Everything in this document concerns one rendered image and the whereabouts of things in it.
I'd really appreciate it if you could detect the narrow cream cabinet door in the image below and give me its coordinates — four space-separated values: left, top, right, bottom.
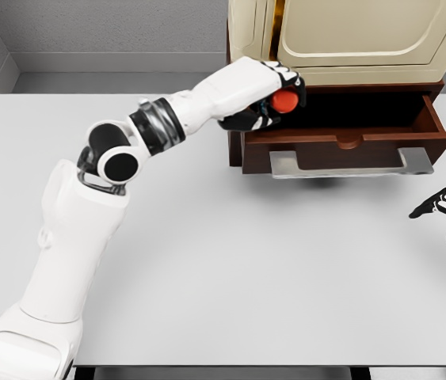
227 0 276 67

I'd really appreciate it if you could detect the wide cream cabinet door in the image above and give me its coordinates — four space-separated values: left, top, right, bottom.
276 0 446 86

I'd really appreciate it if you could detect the brown wooden cabinet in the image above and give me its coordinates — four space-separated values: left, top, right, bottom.
225 0 446 170

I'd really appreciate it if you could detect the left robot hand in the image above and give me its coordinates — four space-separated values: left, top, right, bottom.
210 56 307 132

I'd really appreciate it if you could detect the red round switch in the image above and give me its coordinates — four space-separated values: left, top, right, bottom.
269 89 300 115

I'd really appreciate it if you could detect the brown wooden drawer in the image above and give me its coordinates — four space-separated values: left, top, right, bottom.
241 93 446 176

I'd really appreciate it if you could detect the silver drawer handle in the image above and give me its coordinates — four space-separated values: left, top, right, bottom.
269 146 435 181

